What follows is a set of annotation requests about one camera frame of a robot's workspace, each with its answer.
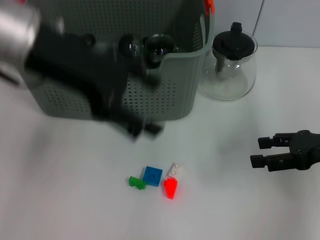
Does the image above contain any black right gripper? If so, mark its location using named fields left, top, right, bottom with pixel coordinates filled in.
left=249, top=129, right=320, bottom=172

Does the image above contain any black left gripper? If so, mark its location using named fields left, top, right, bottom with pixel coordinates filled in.
left=24, top=31, right=162, bottom=131

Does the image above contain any glass teacup with black sleeve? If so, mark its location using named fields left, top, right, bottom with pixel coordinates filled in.
left=143, top=33, right=179, bottom=69
left=119, top=33, right=146, bottom=60

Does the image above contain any blue square toy plate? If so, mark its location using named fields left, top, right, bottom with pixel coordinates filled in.
left=142, top=166, right=163, bottom=187

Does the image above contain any grey-green perforated storage bin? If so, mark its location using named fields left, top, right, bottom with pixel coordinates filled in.
left=22, top=0, right=216, bottom=123

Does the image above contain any white toy brick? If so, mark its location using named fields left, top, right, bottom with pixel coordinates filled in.
left=166, top=162, right=187, bottom=179

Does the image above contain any translucent green toy brick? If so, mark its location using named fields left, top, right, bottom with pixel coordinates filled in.
left=128, top=176, right=147, bottom=191

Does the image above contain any dark clay teapot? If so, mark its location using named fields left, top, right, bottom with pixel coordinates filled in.
left=82, top=33, right=97, bottom=48

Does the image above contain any red-orange sloped toy brick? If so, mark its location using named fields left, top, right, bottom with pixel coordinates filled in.
left=163, top=177, right=180, bottom=200

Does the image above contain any glass teapot with black lid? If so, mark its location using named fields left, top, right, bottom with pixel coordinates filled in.
left=198, top=21, right=258, bottom=102

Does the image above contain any left arm grey cable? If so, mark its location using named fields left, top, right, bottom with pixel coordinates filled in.
left=0, top=71, right=21, bottom=86

